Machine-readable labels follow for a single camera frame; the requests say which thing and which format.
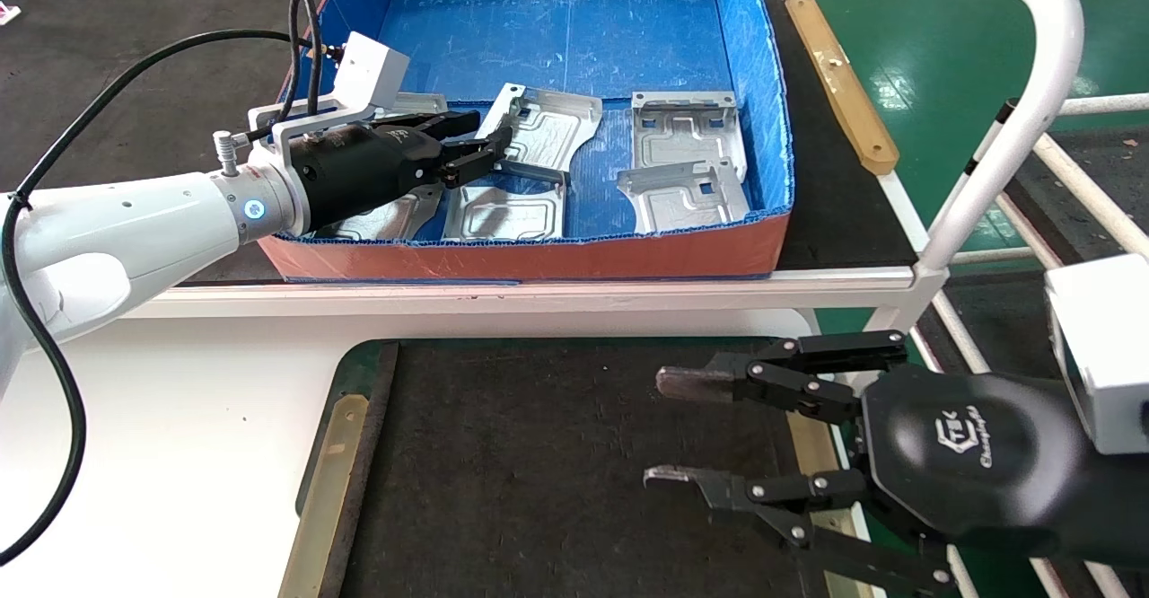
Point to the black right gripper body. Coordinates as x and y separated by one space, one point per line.
969 454

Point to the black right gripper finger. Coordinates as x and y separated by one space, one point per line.
790 490
781 378

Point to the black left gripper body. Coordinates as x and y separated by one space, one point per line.
359 171

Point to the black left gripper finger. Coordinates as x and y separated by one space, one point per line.
476 153
449 125

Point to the stamped metal bracket plate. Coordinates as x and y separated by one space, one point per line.
682 136
682 198
512 216
422 102
552 127
404 216

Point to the blue corrugated plastic box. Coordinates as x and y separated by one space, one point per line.
556 41

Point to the tan flat edge strip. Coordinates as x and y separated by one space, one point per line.
808 441

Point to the black work mat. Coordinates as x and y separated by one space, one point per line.
539 472

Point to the large black cart mat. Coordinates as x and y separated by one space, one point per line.
108 68

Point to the white diagonal tube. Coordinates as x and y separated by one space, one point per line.
1091 194

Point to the long tan wooden strip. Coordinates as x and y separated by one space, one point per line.
844 86

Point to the white rod with black bands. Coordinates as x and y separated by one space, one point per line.
992 140

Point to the black mat of neighbouring cart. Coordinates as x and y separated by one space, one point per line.
1122 158

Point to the tan strip with rounded end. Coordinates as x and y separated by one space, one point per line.
323 508

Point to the thin white horizontal tube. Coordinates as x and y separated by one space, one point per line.
1109 104

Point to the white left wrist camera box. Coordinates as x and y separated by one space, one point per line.
368 68

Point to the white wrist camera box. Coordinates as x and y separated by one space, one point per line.
1104 347
368 68

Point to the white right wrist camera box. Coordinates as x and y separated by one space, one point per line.
1104 347

